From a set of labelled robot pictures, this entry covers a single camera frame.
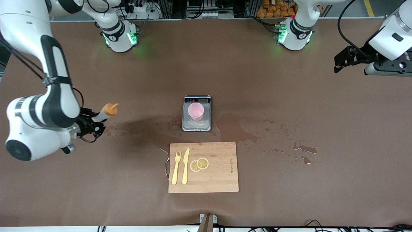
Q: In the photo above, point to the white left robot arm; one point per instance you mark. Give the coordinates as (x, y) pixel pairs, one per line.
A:
(294, 40)

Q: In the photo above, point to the white power strip black plugs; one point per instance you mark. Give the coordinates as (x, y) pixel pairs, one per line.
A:
(143, 13)

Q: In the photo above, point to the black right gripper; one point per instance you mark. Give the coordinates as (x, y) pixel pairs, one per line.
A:
(85, 125)

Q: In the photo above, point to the yellow plastic fork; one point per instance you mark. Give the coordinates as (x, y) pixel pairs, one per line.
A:
(175, 170)

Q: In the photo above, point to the pink plastic cup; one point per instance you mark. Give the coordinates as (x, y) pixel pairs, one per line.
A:
(196, 112)

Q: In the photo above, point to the silver digital kitchen scale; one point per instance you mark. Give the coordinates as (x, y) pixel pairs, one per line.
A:
(196, 126)

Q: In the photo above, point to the translucent squeeze bottle orange cap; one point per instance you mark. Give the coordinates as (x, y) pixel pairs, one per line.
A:
(111, 110)

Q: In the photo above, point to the lemon slice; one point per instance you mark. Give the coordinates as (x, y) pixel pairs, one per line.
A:
(194, 167)
(203, 163)

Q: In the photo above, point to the yellow plastic knife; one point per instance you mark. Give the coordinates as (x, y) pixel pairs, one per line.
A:
(185, 167)

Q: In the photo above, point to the brown table mat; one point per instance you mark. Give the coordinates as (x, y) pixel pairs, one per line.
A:
(128, 199)

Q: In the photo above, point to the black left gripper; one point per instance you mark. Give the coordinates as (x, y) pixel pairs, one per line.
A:
(361, 56)

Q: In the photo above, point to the long white socket strip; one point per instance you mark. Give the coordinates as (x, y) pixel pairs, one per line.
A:
(209, 15)

